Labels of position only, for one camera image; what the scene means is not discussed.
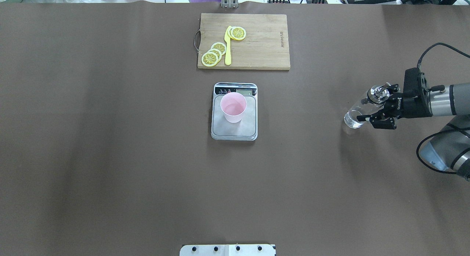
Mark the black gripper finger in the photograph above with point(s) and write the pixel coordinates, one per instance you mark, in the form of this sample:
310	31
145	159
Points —
383	119
378	94

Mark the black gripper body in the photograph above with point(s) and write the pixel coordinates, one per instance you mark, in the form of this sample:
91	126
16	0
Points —
414	106

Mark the glass sauce bottle metal spout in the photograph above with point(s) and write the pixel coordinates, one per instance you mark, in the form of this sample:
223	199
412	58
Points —
357	109

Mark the pink plastic cup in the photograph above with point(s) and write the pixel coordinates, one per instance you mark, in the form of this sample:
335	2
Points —
233	106

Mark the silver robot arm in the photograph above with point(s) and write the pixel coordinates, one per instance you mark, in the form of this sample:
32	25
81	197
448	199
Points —
446	151

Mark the digital kitchen scale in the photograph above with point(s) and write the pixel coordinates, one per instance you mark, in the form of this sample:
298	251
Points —
246	129

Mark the bamboo cutting board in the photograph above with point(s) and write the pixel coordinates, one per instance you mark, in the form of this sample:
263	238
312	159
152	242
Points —
265	47

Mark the yellow plastic knife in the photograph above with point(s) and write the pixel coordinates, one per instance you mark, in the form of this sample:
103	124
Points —
228	58

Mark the lemon slice front top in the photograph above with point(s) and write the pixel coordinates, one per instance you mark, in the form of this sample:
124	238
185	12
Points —
237	33

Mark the lemon slice front under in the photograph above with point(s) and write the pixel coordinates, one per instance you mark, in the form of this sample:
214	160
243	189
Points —
228	32

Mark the lemon slice middle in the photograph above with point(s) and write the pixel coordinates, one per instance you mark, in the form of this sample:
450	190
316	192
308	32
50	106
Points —
217	53

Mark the lemon slice lower of row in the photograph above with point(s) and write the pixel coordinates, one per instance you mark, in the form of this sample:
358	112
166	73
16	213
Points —
220	46

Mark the lemon slice far end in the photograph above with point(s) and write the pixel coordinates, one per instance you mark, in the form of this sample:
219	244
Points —
210	59

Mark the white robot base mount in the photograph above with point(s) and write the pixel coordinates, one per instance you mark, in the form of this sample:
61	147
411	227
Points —
228	250

